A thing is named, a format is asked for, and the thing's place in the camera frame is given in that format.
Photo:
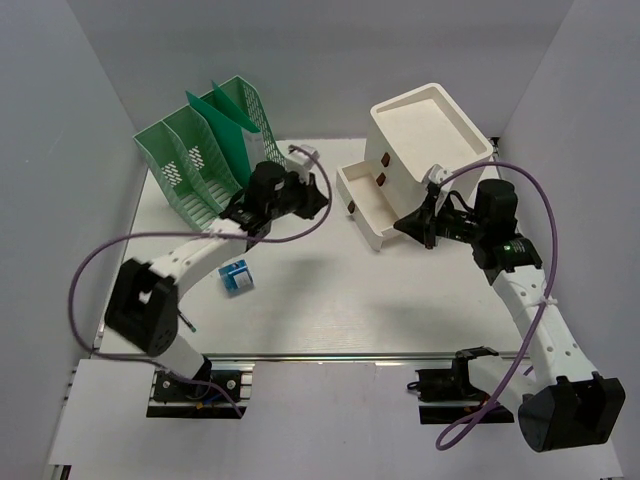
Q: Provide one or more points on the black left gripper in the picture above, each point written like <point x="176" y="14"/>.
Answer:
<point x="313" y="201"/>

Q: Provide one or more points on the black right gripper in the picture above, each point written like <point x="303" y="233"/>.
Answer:
<point x="421" y="224"/>

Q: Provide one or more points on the white bottom drawer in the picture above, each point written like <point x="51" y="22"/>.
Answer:
<point x="376" y="208"/>

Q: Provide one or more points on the green file folder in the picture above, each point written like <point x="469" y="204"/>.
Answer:
<point x="240" y="140"/>

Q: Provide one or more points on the blue white small box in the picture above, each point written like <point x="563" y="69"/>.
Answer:
<point x="236" y="277"/>

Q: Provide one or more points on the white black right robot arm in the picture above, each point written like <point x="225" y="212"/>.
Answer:
<point x="567" y="403"/>

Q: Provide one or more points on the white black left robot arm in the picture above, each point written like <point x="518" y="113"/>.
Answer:
<point x="144" y="305"/>

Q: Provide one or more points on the white drawer cabinet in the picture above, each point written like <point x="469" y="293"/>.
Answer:
<point x="421" y="128"/>

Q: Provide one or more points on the green mesh file rack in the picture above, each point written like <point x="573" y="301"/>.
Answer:
<point x="187" y="163"/>

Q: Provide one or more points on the green pen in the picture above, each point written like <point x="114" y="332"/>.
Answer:
<point x="189" y="324"/>

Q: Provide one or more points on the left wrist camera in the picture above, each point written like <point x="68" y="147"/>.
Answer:
<point x="301" y="158"/>

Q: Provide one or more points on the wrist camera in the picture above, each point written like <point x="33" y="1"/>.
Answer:
<point x="301" y="158"/>
<point x="433" y="179"/>

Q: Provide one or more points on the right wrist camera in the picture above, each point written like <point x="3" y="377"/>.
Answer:
<point x="433" y="179"/>

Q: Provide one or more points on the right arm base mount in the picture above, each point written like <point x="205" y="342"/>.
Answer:
<point x="446" y="395"/>

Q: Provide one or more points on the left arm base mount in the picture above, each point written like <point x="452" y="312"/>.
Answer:
<point x="223" y="393"/>

